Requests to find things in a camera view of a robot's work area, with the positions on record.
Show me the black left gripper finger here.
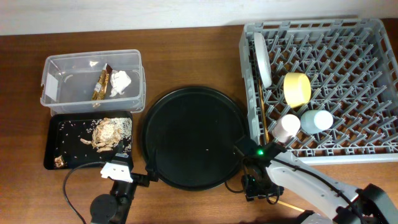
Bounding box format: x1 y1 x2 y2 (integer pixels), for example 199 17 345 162
113 141 127 165
146 149 159 182

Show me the food scraps pile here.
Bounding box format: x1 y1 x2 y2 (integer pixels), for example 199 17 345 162
51 118 132 169

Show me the pink cup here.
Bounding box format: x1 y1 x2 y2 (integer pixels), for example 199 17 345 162
271 114 301 143

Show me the gold snack wrapper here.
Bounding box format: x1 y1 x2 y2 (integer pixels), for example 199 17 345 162
91 63 113 100

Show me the white tissue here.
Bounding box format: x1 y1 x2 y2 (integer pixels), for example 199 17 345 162
110 70 131 97

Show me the light blue cup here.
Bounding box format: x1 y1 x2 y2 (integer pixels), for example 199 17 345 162
300 110 333 134

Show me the yellow bowl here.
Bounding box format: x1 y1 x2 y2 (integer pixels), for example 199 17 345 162
283 73 312 108

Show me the grey ceramic plate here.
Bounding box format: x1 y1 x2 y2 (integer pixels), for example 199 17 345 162
254 32 272 88

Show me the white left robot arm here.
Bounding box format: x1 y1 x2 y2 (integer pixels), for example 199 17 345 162
90 151 159 223

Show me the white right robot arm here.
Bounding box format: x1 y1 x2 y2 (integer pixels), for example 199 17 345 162
235 139 397 223

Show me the black rectangular waste tray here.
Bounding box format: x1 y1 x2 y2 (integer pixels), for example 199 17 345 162
44 111 132 170

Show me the clear plastic waste bin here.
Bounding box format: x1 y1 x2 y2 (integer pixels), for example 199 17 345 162
40 49 146 114

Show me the grey plastic dishwasher rack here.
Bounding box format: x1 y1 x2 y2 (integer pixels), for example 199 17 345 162
239 19 397 165

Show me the round black serving tray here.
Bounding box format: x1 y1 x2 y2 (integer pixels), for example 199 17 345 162
140 86 249 191

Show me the black object at bottom edge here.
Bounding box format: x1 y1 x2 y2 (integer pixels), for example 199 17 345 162
294 210 333 224

